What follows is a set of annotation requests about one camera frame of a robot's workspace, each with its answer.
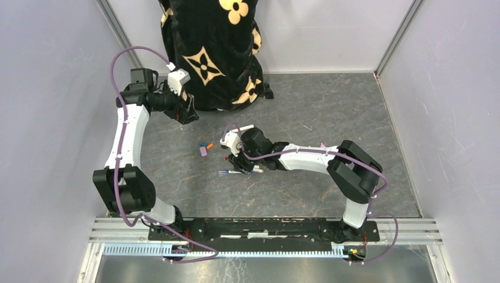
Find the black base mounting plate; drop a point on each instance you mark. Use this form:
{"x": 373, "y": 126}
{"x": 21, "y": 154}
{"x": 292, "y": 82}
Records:
{"x": 264, "y": 234}

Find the pink highlighter cap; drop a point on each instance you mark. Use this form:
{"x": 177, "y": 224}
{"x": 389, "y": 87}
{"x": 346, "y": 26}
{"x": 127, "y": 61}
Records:
{"x": 203, "y": 151}

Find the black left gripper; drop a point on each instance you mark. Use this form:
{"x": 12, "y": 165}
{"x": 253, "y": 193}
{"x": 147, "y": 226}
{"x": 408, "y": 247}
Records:
{"x": 182, "y": 115}

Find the black floral blanket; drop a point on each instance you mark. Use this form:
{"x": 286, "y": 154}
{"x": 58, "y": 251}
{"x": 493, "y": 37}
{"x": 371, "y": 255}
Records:
{"x": 216, "y": 42}

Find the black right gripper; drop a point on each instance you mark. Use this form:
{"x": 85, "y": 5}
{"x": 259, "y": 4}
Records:
{"x": 239, "y": 163}

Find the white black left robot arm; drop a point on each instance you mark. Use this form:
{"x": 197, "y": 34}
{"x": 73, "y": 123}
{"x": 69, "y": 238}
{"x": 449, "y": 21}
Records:
{"x": 122, "y": 185}

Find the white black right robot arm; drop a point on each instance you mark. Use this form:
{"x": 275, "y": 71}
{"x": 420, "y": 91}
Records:
{"x": 353, "y": 171}

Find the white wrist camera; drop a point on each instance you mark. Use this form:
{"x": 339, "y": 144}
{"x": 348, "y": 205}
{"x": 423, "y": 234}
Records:
{"x": 230, "y": 140}
{"x": 176, "y": 80}

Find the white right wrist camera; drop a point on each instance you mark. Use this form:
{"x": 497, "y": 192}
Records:
{"x": 230, "y": 140}

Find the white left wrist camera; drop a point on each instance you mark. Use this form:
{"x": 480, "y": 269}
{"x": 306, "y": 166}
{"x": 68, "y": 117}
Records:
{"x": 176, "y": 80}

